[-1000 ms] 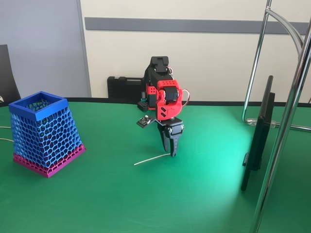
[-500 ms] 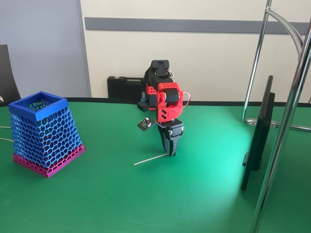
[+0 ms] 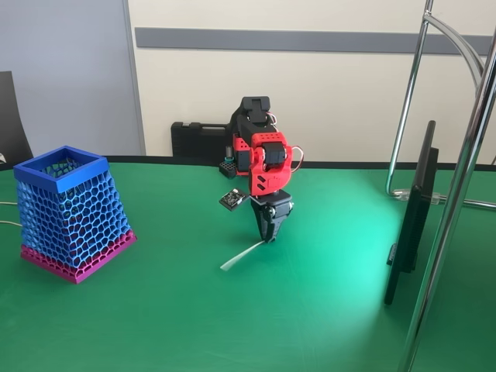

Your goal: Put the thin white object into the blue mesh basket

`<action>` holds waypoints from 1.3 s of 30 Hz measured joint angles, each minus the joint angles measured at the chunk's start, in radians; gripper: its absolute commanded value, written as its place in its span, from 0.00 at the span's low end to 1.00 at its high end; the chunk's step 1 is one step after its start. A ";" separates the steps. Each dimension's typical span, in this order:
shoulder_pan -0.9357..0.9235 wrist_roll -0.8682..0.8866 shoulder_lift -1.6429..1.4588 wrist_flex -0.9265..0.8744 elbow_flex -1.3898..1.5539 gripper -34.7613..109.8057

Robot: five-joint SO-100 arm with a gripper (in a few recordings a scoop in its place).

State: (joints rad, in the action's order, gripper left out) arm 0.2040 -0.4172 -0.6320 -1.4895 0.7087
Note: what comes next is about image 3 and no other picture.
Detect blue and magenta lattice basket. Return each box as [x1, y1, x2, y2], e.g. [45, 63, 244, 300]
[13, 145, 138, 285]

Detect black perforated tool holder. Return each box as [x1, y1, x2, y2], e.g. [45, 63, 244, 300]
[219, 160, 239, 180]

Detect black plastic tool case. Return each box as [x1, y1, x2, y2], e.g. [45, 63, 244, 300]
[170, 121, 234, 158]

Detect green cloth with black edge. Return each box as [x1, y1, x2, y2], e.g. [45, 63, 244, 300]
[0, 155, 496, 372]

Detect black chair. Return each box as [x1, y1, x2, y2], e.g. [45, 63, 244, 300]
[0, 71, 34, 166]

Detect small camera circuit board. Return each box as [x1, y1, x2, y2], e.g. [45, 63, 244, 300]
[219, 188, 250, 212]

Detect grey wall rail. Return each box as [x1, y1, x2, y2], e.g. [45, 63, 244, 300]
[134, 26, 496, 56]

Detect chrome tube stand frame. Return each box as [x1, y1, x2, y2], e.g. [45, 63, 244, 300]
[385, 0, 496, 372]

